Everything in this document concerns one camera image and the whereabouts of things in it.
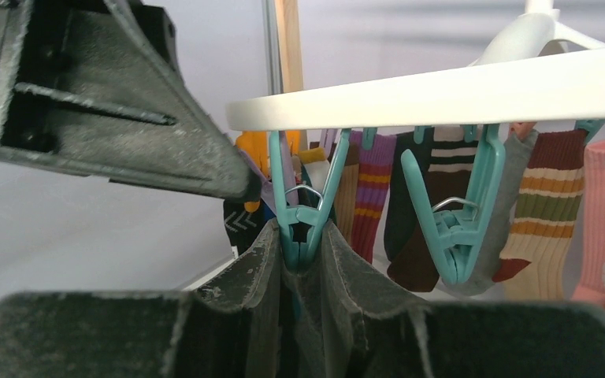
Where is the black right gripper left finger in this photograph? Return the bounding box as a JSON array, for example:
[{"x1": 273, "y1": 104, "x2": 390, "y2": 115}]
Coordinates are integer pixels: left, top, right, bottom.
[{"x1": 0, "y1": 221, "x2": 281, "y2": 377}]

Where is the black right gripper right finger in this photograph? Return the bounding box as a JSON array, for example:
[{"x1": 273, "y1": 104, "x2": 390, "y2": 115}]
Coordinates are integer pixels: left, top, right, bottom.
[{"x1": 316, "y1": 223, "x2": 605, "y2": 377}]

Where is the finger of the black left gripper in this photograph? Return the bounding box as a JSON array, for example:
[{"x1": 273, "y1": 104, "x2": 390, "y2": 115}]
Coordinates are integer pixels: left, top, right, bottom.
[{"x1": 0, "y1": 1, "x2": 262, "y2": 202}]

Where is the teal clothespin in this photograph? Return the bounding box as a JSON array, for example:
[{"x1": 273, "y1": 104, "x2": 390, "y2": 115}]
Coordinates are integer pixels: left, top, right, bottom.
[
  {"x1": 269, "y1": 129, "x2": 351, "y2": 272},
  {"x1": 400, "y1": 124, "x2": 506, "y2": 284}
]

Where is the white round clip hanger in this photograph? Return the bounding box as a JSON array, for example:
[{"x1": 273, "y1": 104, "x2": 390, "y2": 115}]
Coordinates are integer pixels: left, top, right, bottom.
[{"x1": 226, "y1": 1, "x2": 605, "y2": 132}]

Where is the black sock with white patch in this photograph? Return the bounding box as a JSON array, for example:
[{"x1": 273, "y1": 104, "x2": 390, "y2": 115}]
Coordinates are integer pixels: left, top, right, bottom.
[{"x1": 223, "y1": 200, "x2": 266, "y2": 256}]

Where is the purple striped sock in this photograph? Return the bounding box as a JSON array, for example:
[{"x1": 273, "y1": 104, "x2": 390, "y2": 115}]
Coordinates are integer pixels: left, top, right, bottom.
[{"x1": 350, "y1": 131, "x2": 396, "y2": 263}]

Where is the brown white-striped sock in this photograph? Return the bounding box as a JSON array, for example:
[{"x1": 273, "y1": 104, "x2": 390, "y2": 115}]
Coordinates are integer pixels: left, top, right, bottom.
[{"x1": 384, "y1": 126, "x2": 477, "y2": 292}]

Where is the cream multi-striped sock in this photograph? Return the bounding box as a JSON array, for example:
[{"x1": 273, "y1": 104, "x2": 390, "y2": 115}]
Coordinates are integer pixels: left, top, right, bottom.
[{"x1": 492, "y1": 129, "x2": 587, "y2": 301}]

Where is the wooden rack frame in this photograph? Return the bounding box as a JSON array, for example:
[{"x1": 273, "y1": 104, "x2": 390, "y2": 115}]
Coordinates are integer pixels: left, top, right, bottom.
[{"x1": 274, "y1": 0, "x2": 309, "y2": 152}]

